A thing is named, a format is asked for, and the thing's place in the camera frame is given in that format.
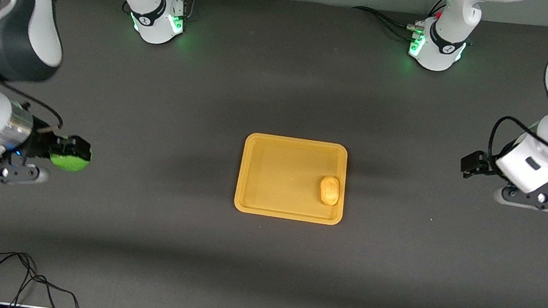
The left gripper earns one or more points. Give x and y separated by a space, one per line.
482 165

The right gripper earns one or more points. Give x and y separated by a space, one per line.
41 143

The green apple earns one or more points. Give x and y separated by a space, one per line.
69 163

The yellow-brown potato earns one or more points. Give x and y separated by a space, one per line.
329 190

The yellow plastic tray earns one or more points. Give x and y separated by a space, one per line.
281 178

